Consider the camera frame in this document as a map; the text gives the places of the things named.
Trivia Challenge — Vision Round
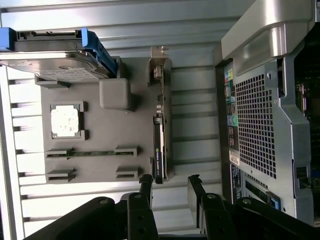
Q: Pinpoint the green RAM stick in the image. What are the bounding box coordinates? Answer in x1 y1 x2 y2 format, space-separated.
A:
65 149 119 156

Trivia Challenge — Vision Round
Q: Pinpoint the grey parts rack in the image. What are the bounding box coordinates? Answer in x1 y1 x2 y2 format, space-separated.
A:
34 56 174 186

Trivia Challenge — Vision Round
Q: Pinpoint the silver CPU chip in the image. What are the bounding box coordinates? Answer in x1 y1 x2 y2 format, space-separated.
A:
50 104 84 138

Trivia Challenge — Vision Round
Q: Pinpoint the open PC case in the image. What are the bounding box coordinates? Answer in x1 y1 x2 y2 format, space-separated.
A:
213 0 320 226

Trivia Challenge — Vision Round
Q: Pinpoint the hard disk in blue carrier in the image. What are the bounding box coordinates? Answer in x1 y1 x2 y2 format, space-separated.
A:
0 26 119 83

